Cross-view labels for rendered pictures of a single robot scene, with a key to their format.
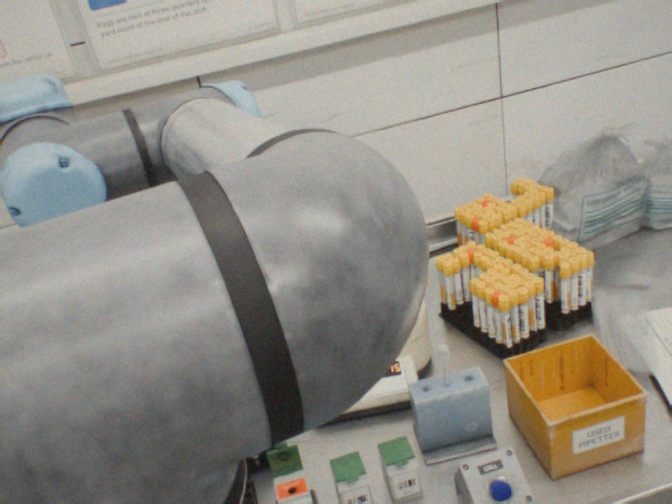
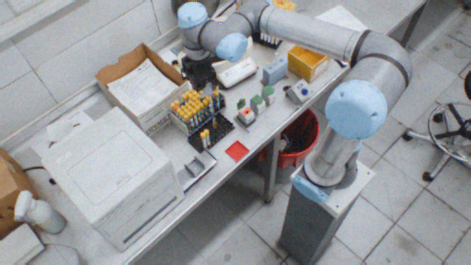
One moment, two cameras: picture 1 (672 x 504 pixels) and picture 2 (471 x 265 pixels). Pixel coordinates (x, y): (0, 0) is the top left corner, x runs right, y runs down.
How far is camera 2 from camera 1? 0.77 m
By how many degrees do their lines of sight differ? 35
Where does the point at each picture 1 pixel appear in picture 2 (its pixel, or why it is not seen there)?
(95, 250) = (386, 76)
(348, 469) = (258, 100)
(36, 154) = (235, 39)
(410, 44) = not seen: outside the picture
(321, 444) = (233, 95)
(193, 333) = (401, 86)
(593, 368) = not seen: hidden behind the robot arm
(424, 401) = (271, 72)
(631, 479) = (328, 76)
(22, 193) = (235, 51)
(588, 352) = not seen: hidden behind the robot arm
